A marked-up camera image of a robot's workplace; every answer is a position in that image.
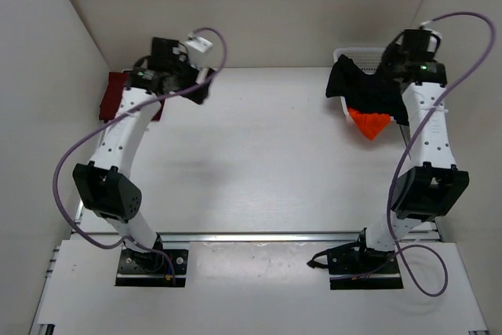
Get white plastic laundry basket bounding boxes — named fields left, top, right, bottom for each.
left=326, top=47, right=384, bottom=118

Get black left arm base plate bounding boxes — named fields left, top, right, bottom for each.
left=115, top=243, right=189, bottom=288

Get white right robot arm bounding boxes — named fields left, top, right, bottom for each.
left=352, top=27, right=469, bottom=272

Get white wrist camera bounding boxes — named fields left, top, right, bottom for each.
left=420, top=20, right=442, bottom=53
left=183, top=34, right=213, bottom=68

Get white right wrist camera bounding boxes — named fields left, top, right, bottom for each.
left=420, top=20, right=442, bottom=53

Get orange t shirt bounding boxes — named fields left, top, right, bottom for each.
left=348, top=107, right=392, bottom=140

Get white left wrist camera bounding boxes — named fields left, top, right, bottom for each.
left=183, top=34, right=213, bottom=68

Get aluminium front table rail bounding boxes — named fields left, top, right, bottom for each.
left=90, top=225, right=441, bottom=243

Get dark red t shirt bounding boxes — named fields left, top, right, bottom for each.
left=97, top=71, right=166, bottom=123

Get black t shirt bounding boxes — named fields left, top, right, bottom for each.
left=326, top=54, right=409, bottom=126

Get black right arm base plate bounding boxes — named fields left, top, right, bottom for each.
left=307, top=241, right=404, bottom=290

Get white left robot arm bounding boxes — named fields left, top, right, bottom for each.
left=72, top=32, right=217, bottom=272

